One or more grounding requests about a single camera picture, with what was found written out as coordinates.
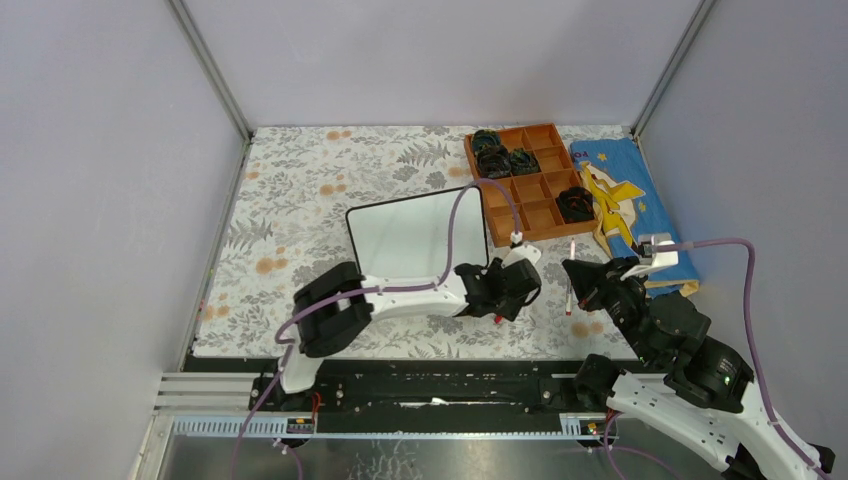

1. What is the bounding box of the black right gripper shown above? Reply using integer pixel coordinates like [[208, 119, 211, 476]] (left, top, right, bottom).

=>
[[562, 254, 657, 365]]

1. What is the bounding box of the white red whiteboard marker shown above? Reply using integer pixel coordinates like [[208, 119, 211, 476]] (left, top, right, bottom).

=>
[[565, 238, 576, 316]]

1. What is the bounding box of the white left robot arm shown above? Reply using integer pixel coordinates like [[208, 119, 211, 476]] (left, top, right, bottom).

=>
[[271, 258, 542, 411]]

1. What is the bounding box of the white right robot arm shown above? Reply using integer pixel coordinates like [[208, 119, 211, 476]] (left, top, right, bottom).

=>
[[562, 257, 835, 479]]

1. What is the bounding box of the black framed whiteboard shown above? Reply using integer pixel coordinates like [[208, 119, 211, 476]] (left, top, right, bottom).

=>
[[345, 187, 489, 278]]

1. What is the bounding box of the black coiled band front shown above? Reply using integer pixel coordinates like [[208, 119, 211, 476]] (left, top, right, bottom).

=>
[[555, 186, 595, 224]]

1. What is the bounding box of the black coiled band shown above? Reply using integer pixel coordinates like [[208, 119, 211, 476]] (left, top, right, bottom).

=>
[[471, 129, 502, 155], [555, 186, 595, 224], [476, 145, 512, 179], [509, 148, 540, 176]]

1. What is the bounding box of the blue cartoon cloth bag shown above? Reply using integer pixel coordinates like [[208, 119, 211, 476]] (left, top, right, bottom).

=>
[[569, 138, 680, 258]]

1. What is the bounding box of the black coiled band middle left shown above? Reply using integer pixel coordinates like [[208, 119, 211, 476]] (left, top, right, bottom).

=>
[[476, 145, 512, 179]]

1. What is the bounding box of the black coiled band middle right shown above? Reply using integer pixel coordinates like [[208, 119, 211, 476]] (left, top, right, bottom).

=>
[[509, 148, 540, 176]]

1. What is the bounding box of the orange wooden compartment tray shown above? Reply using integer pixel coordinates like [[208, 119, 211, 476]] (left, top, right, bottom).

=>
[[464, 123, 599, 247]]

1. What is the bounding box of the right electronics board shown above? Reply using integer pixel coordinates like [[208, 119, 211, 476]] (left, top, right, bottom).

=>
[[580, 418, 617, 440]]

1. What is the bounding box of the electronics board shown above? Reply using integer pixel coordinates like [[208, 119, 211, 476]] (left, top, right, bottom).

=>
[[285, 415, 316, 436], [580, 418, 617, 440]]

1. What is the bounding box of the black coiled band back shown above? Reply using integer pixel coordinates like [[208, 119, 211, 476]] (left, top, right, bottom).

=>
[[471, 129, 502, 155]]

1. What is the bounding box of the floral table cloth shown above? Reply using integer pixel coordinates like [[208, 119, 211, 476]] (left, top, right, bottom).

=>
[[192, 126, 633, 360]]

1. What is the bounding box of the left electronics board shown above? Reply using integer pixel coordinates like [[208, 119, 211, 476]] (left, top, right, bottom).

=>
[[285, 415, 316, 436]]

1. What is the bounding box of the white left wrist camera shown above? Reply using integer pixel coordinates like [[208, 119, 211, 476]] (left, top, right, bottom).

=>
[[502, 231, 542, 267]]

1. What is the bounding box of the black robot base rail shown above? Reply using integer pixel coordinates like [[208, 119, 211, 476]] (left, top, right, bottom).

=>
[[189, 359, 608, 435]]

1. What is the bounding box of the right aluminium frame post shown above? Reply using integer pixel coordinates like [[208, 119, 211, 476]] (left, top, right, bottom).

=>
[[630, 0, 719, 138]]

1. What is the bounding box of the aluminium frame post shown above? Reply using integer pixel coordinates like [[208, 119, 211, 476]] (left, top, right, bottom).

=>
[[630, 0, 719, 138], [165, 0, 253, 142]]

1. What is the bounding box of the left aluminium frame post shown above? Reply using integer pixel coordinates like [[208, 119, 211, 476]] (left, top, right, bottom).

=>
[[165, 0, 253, 142]]

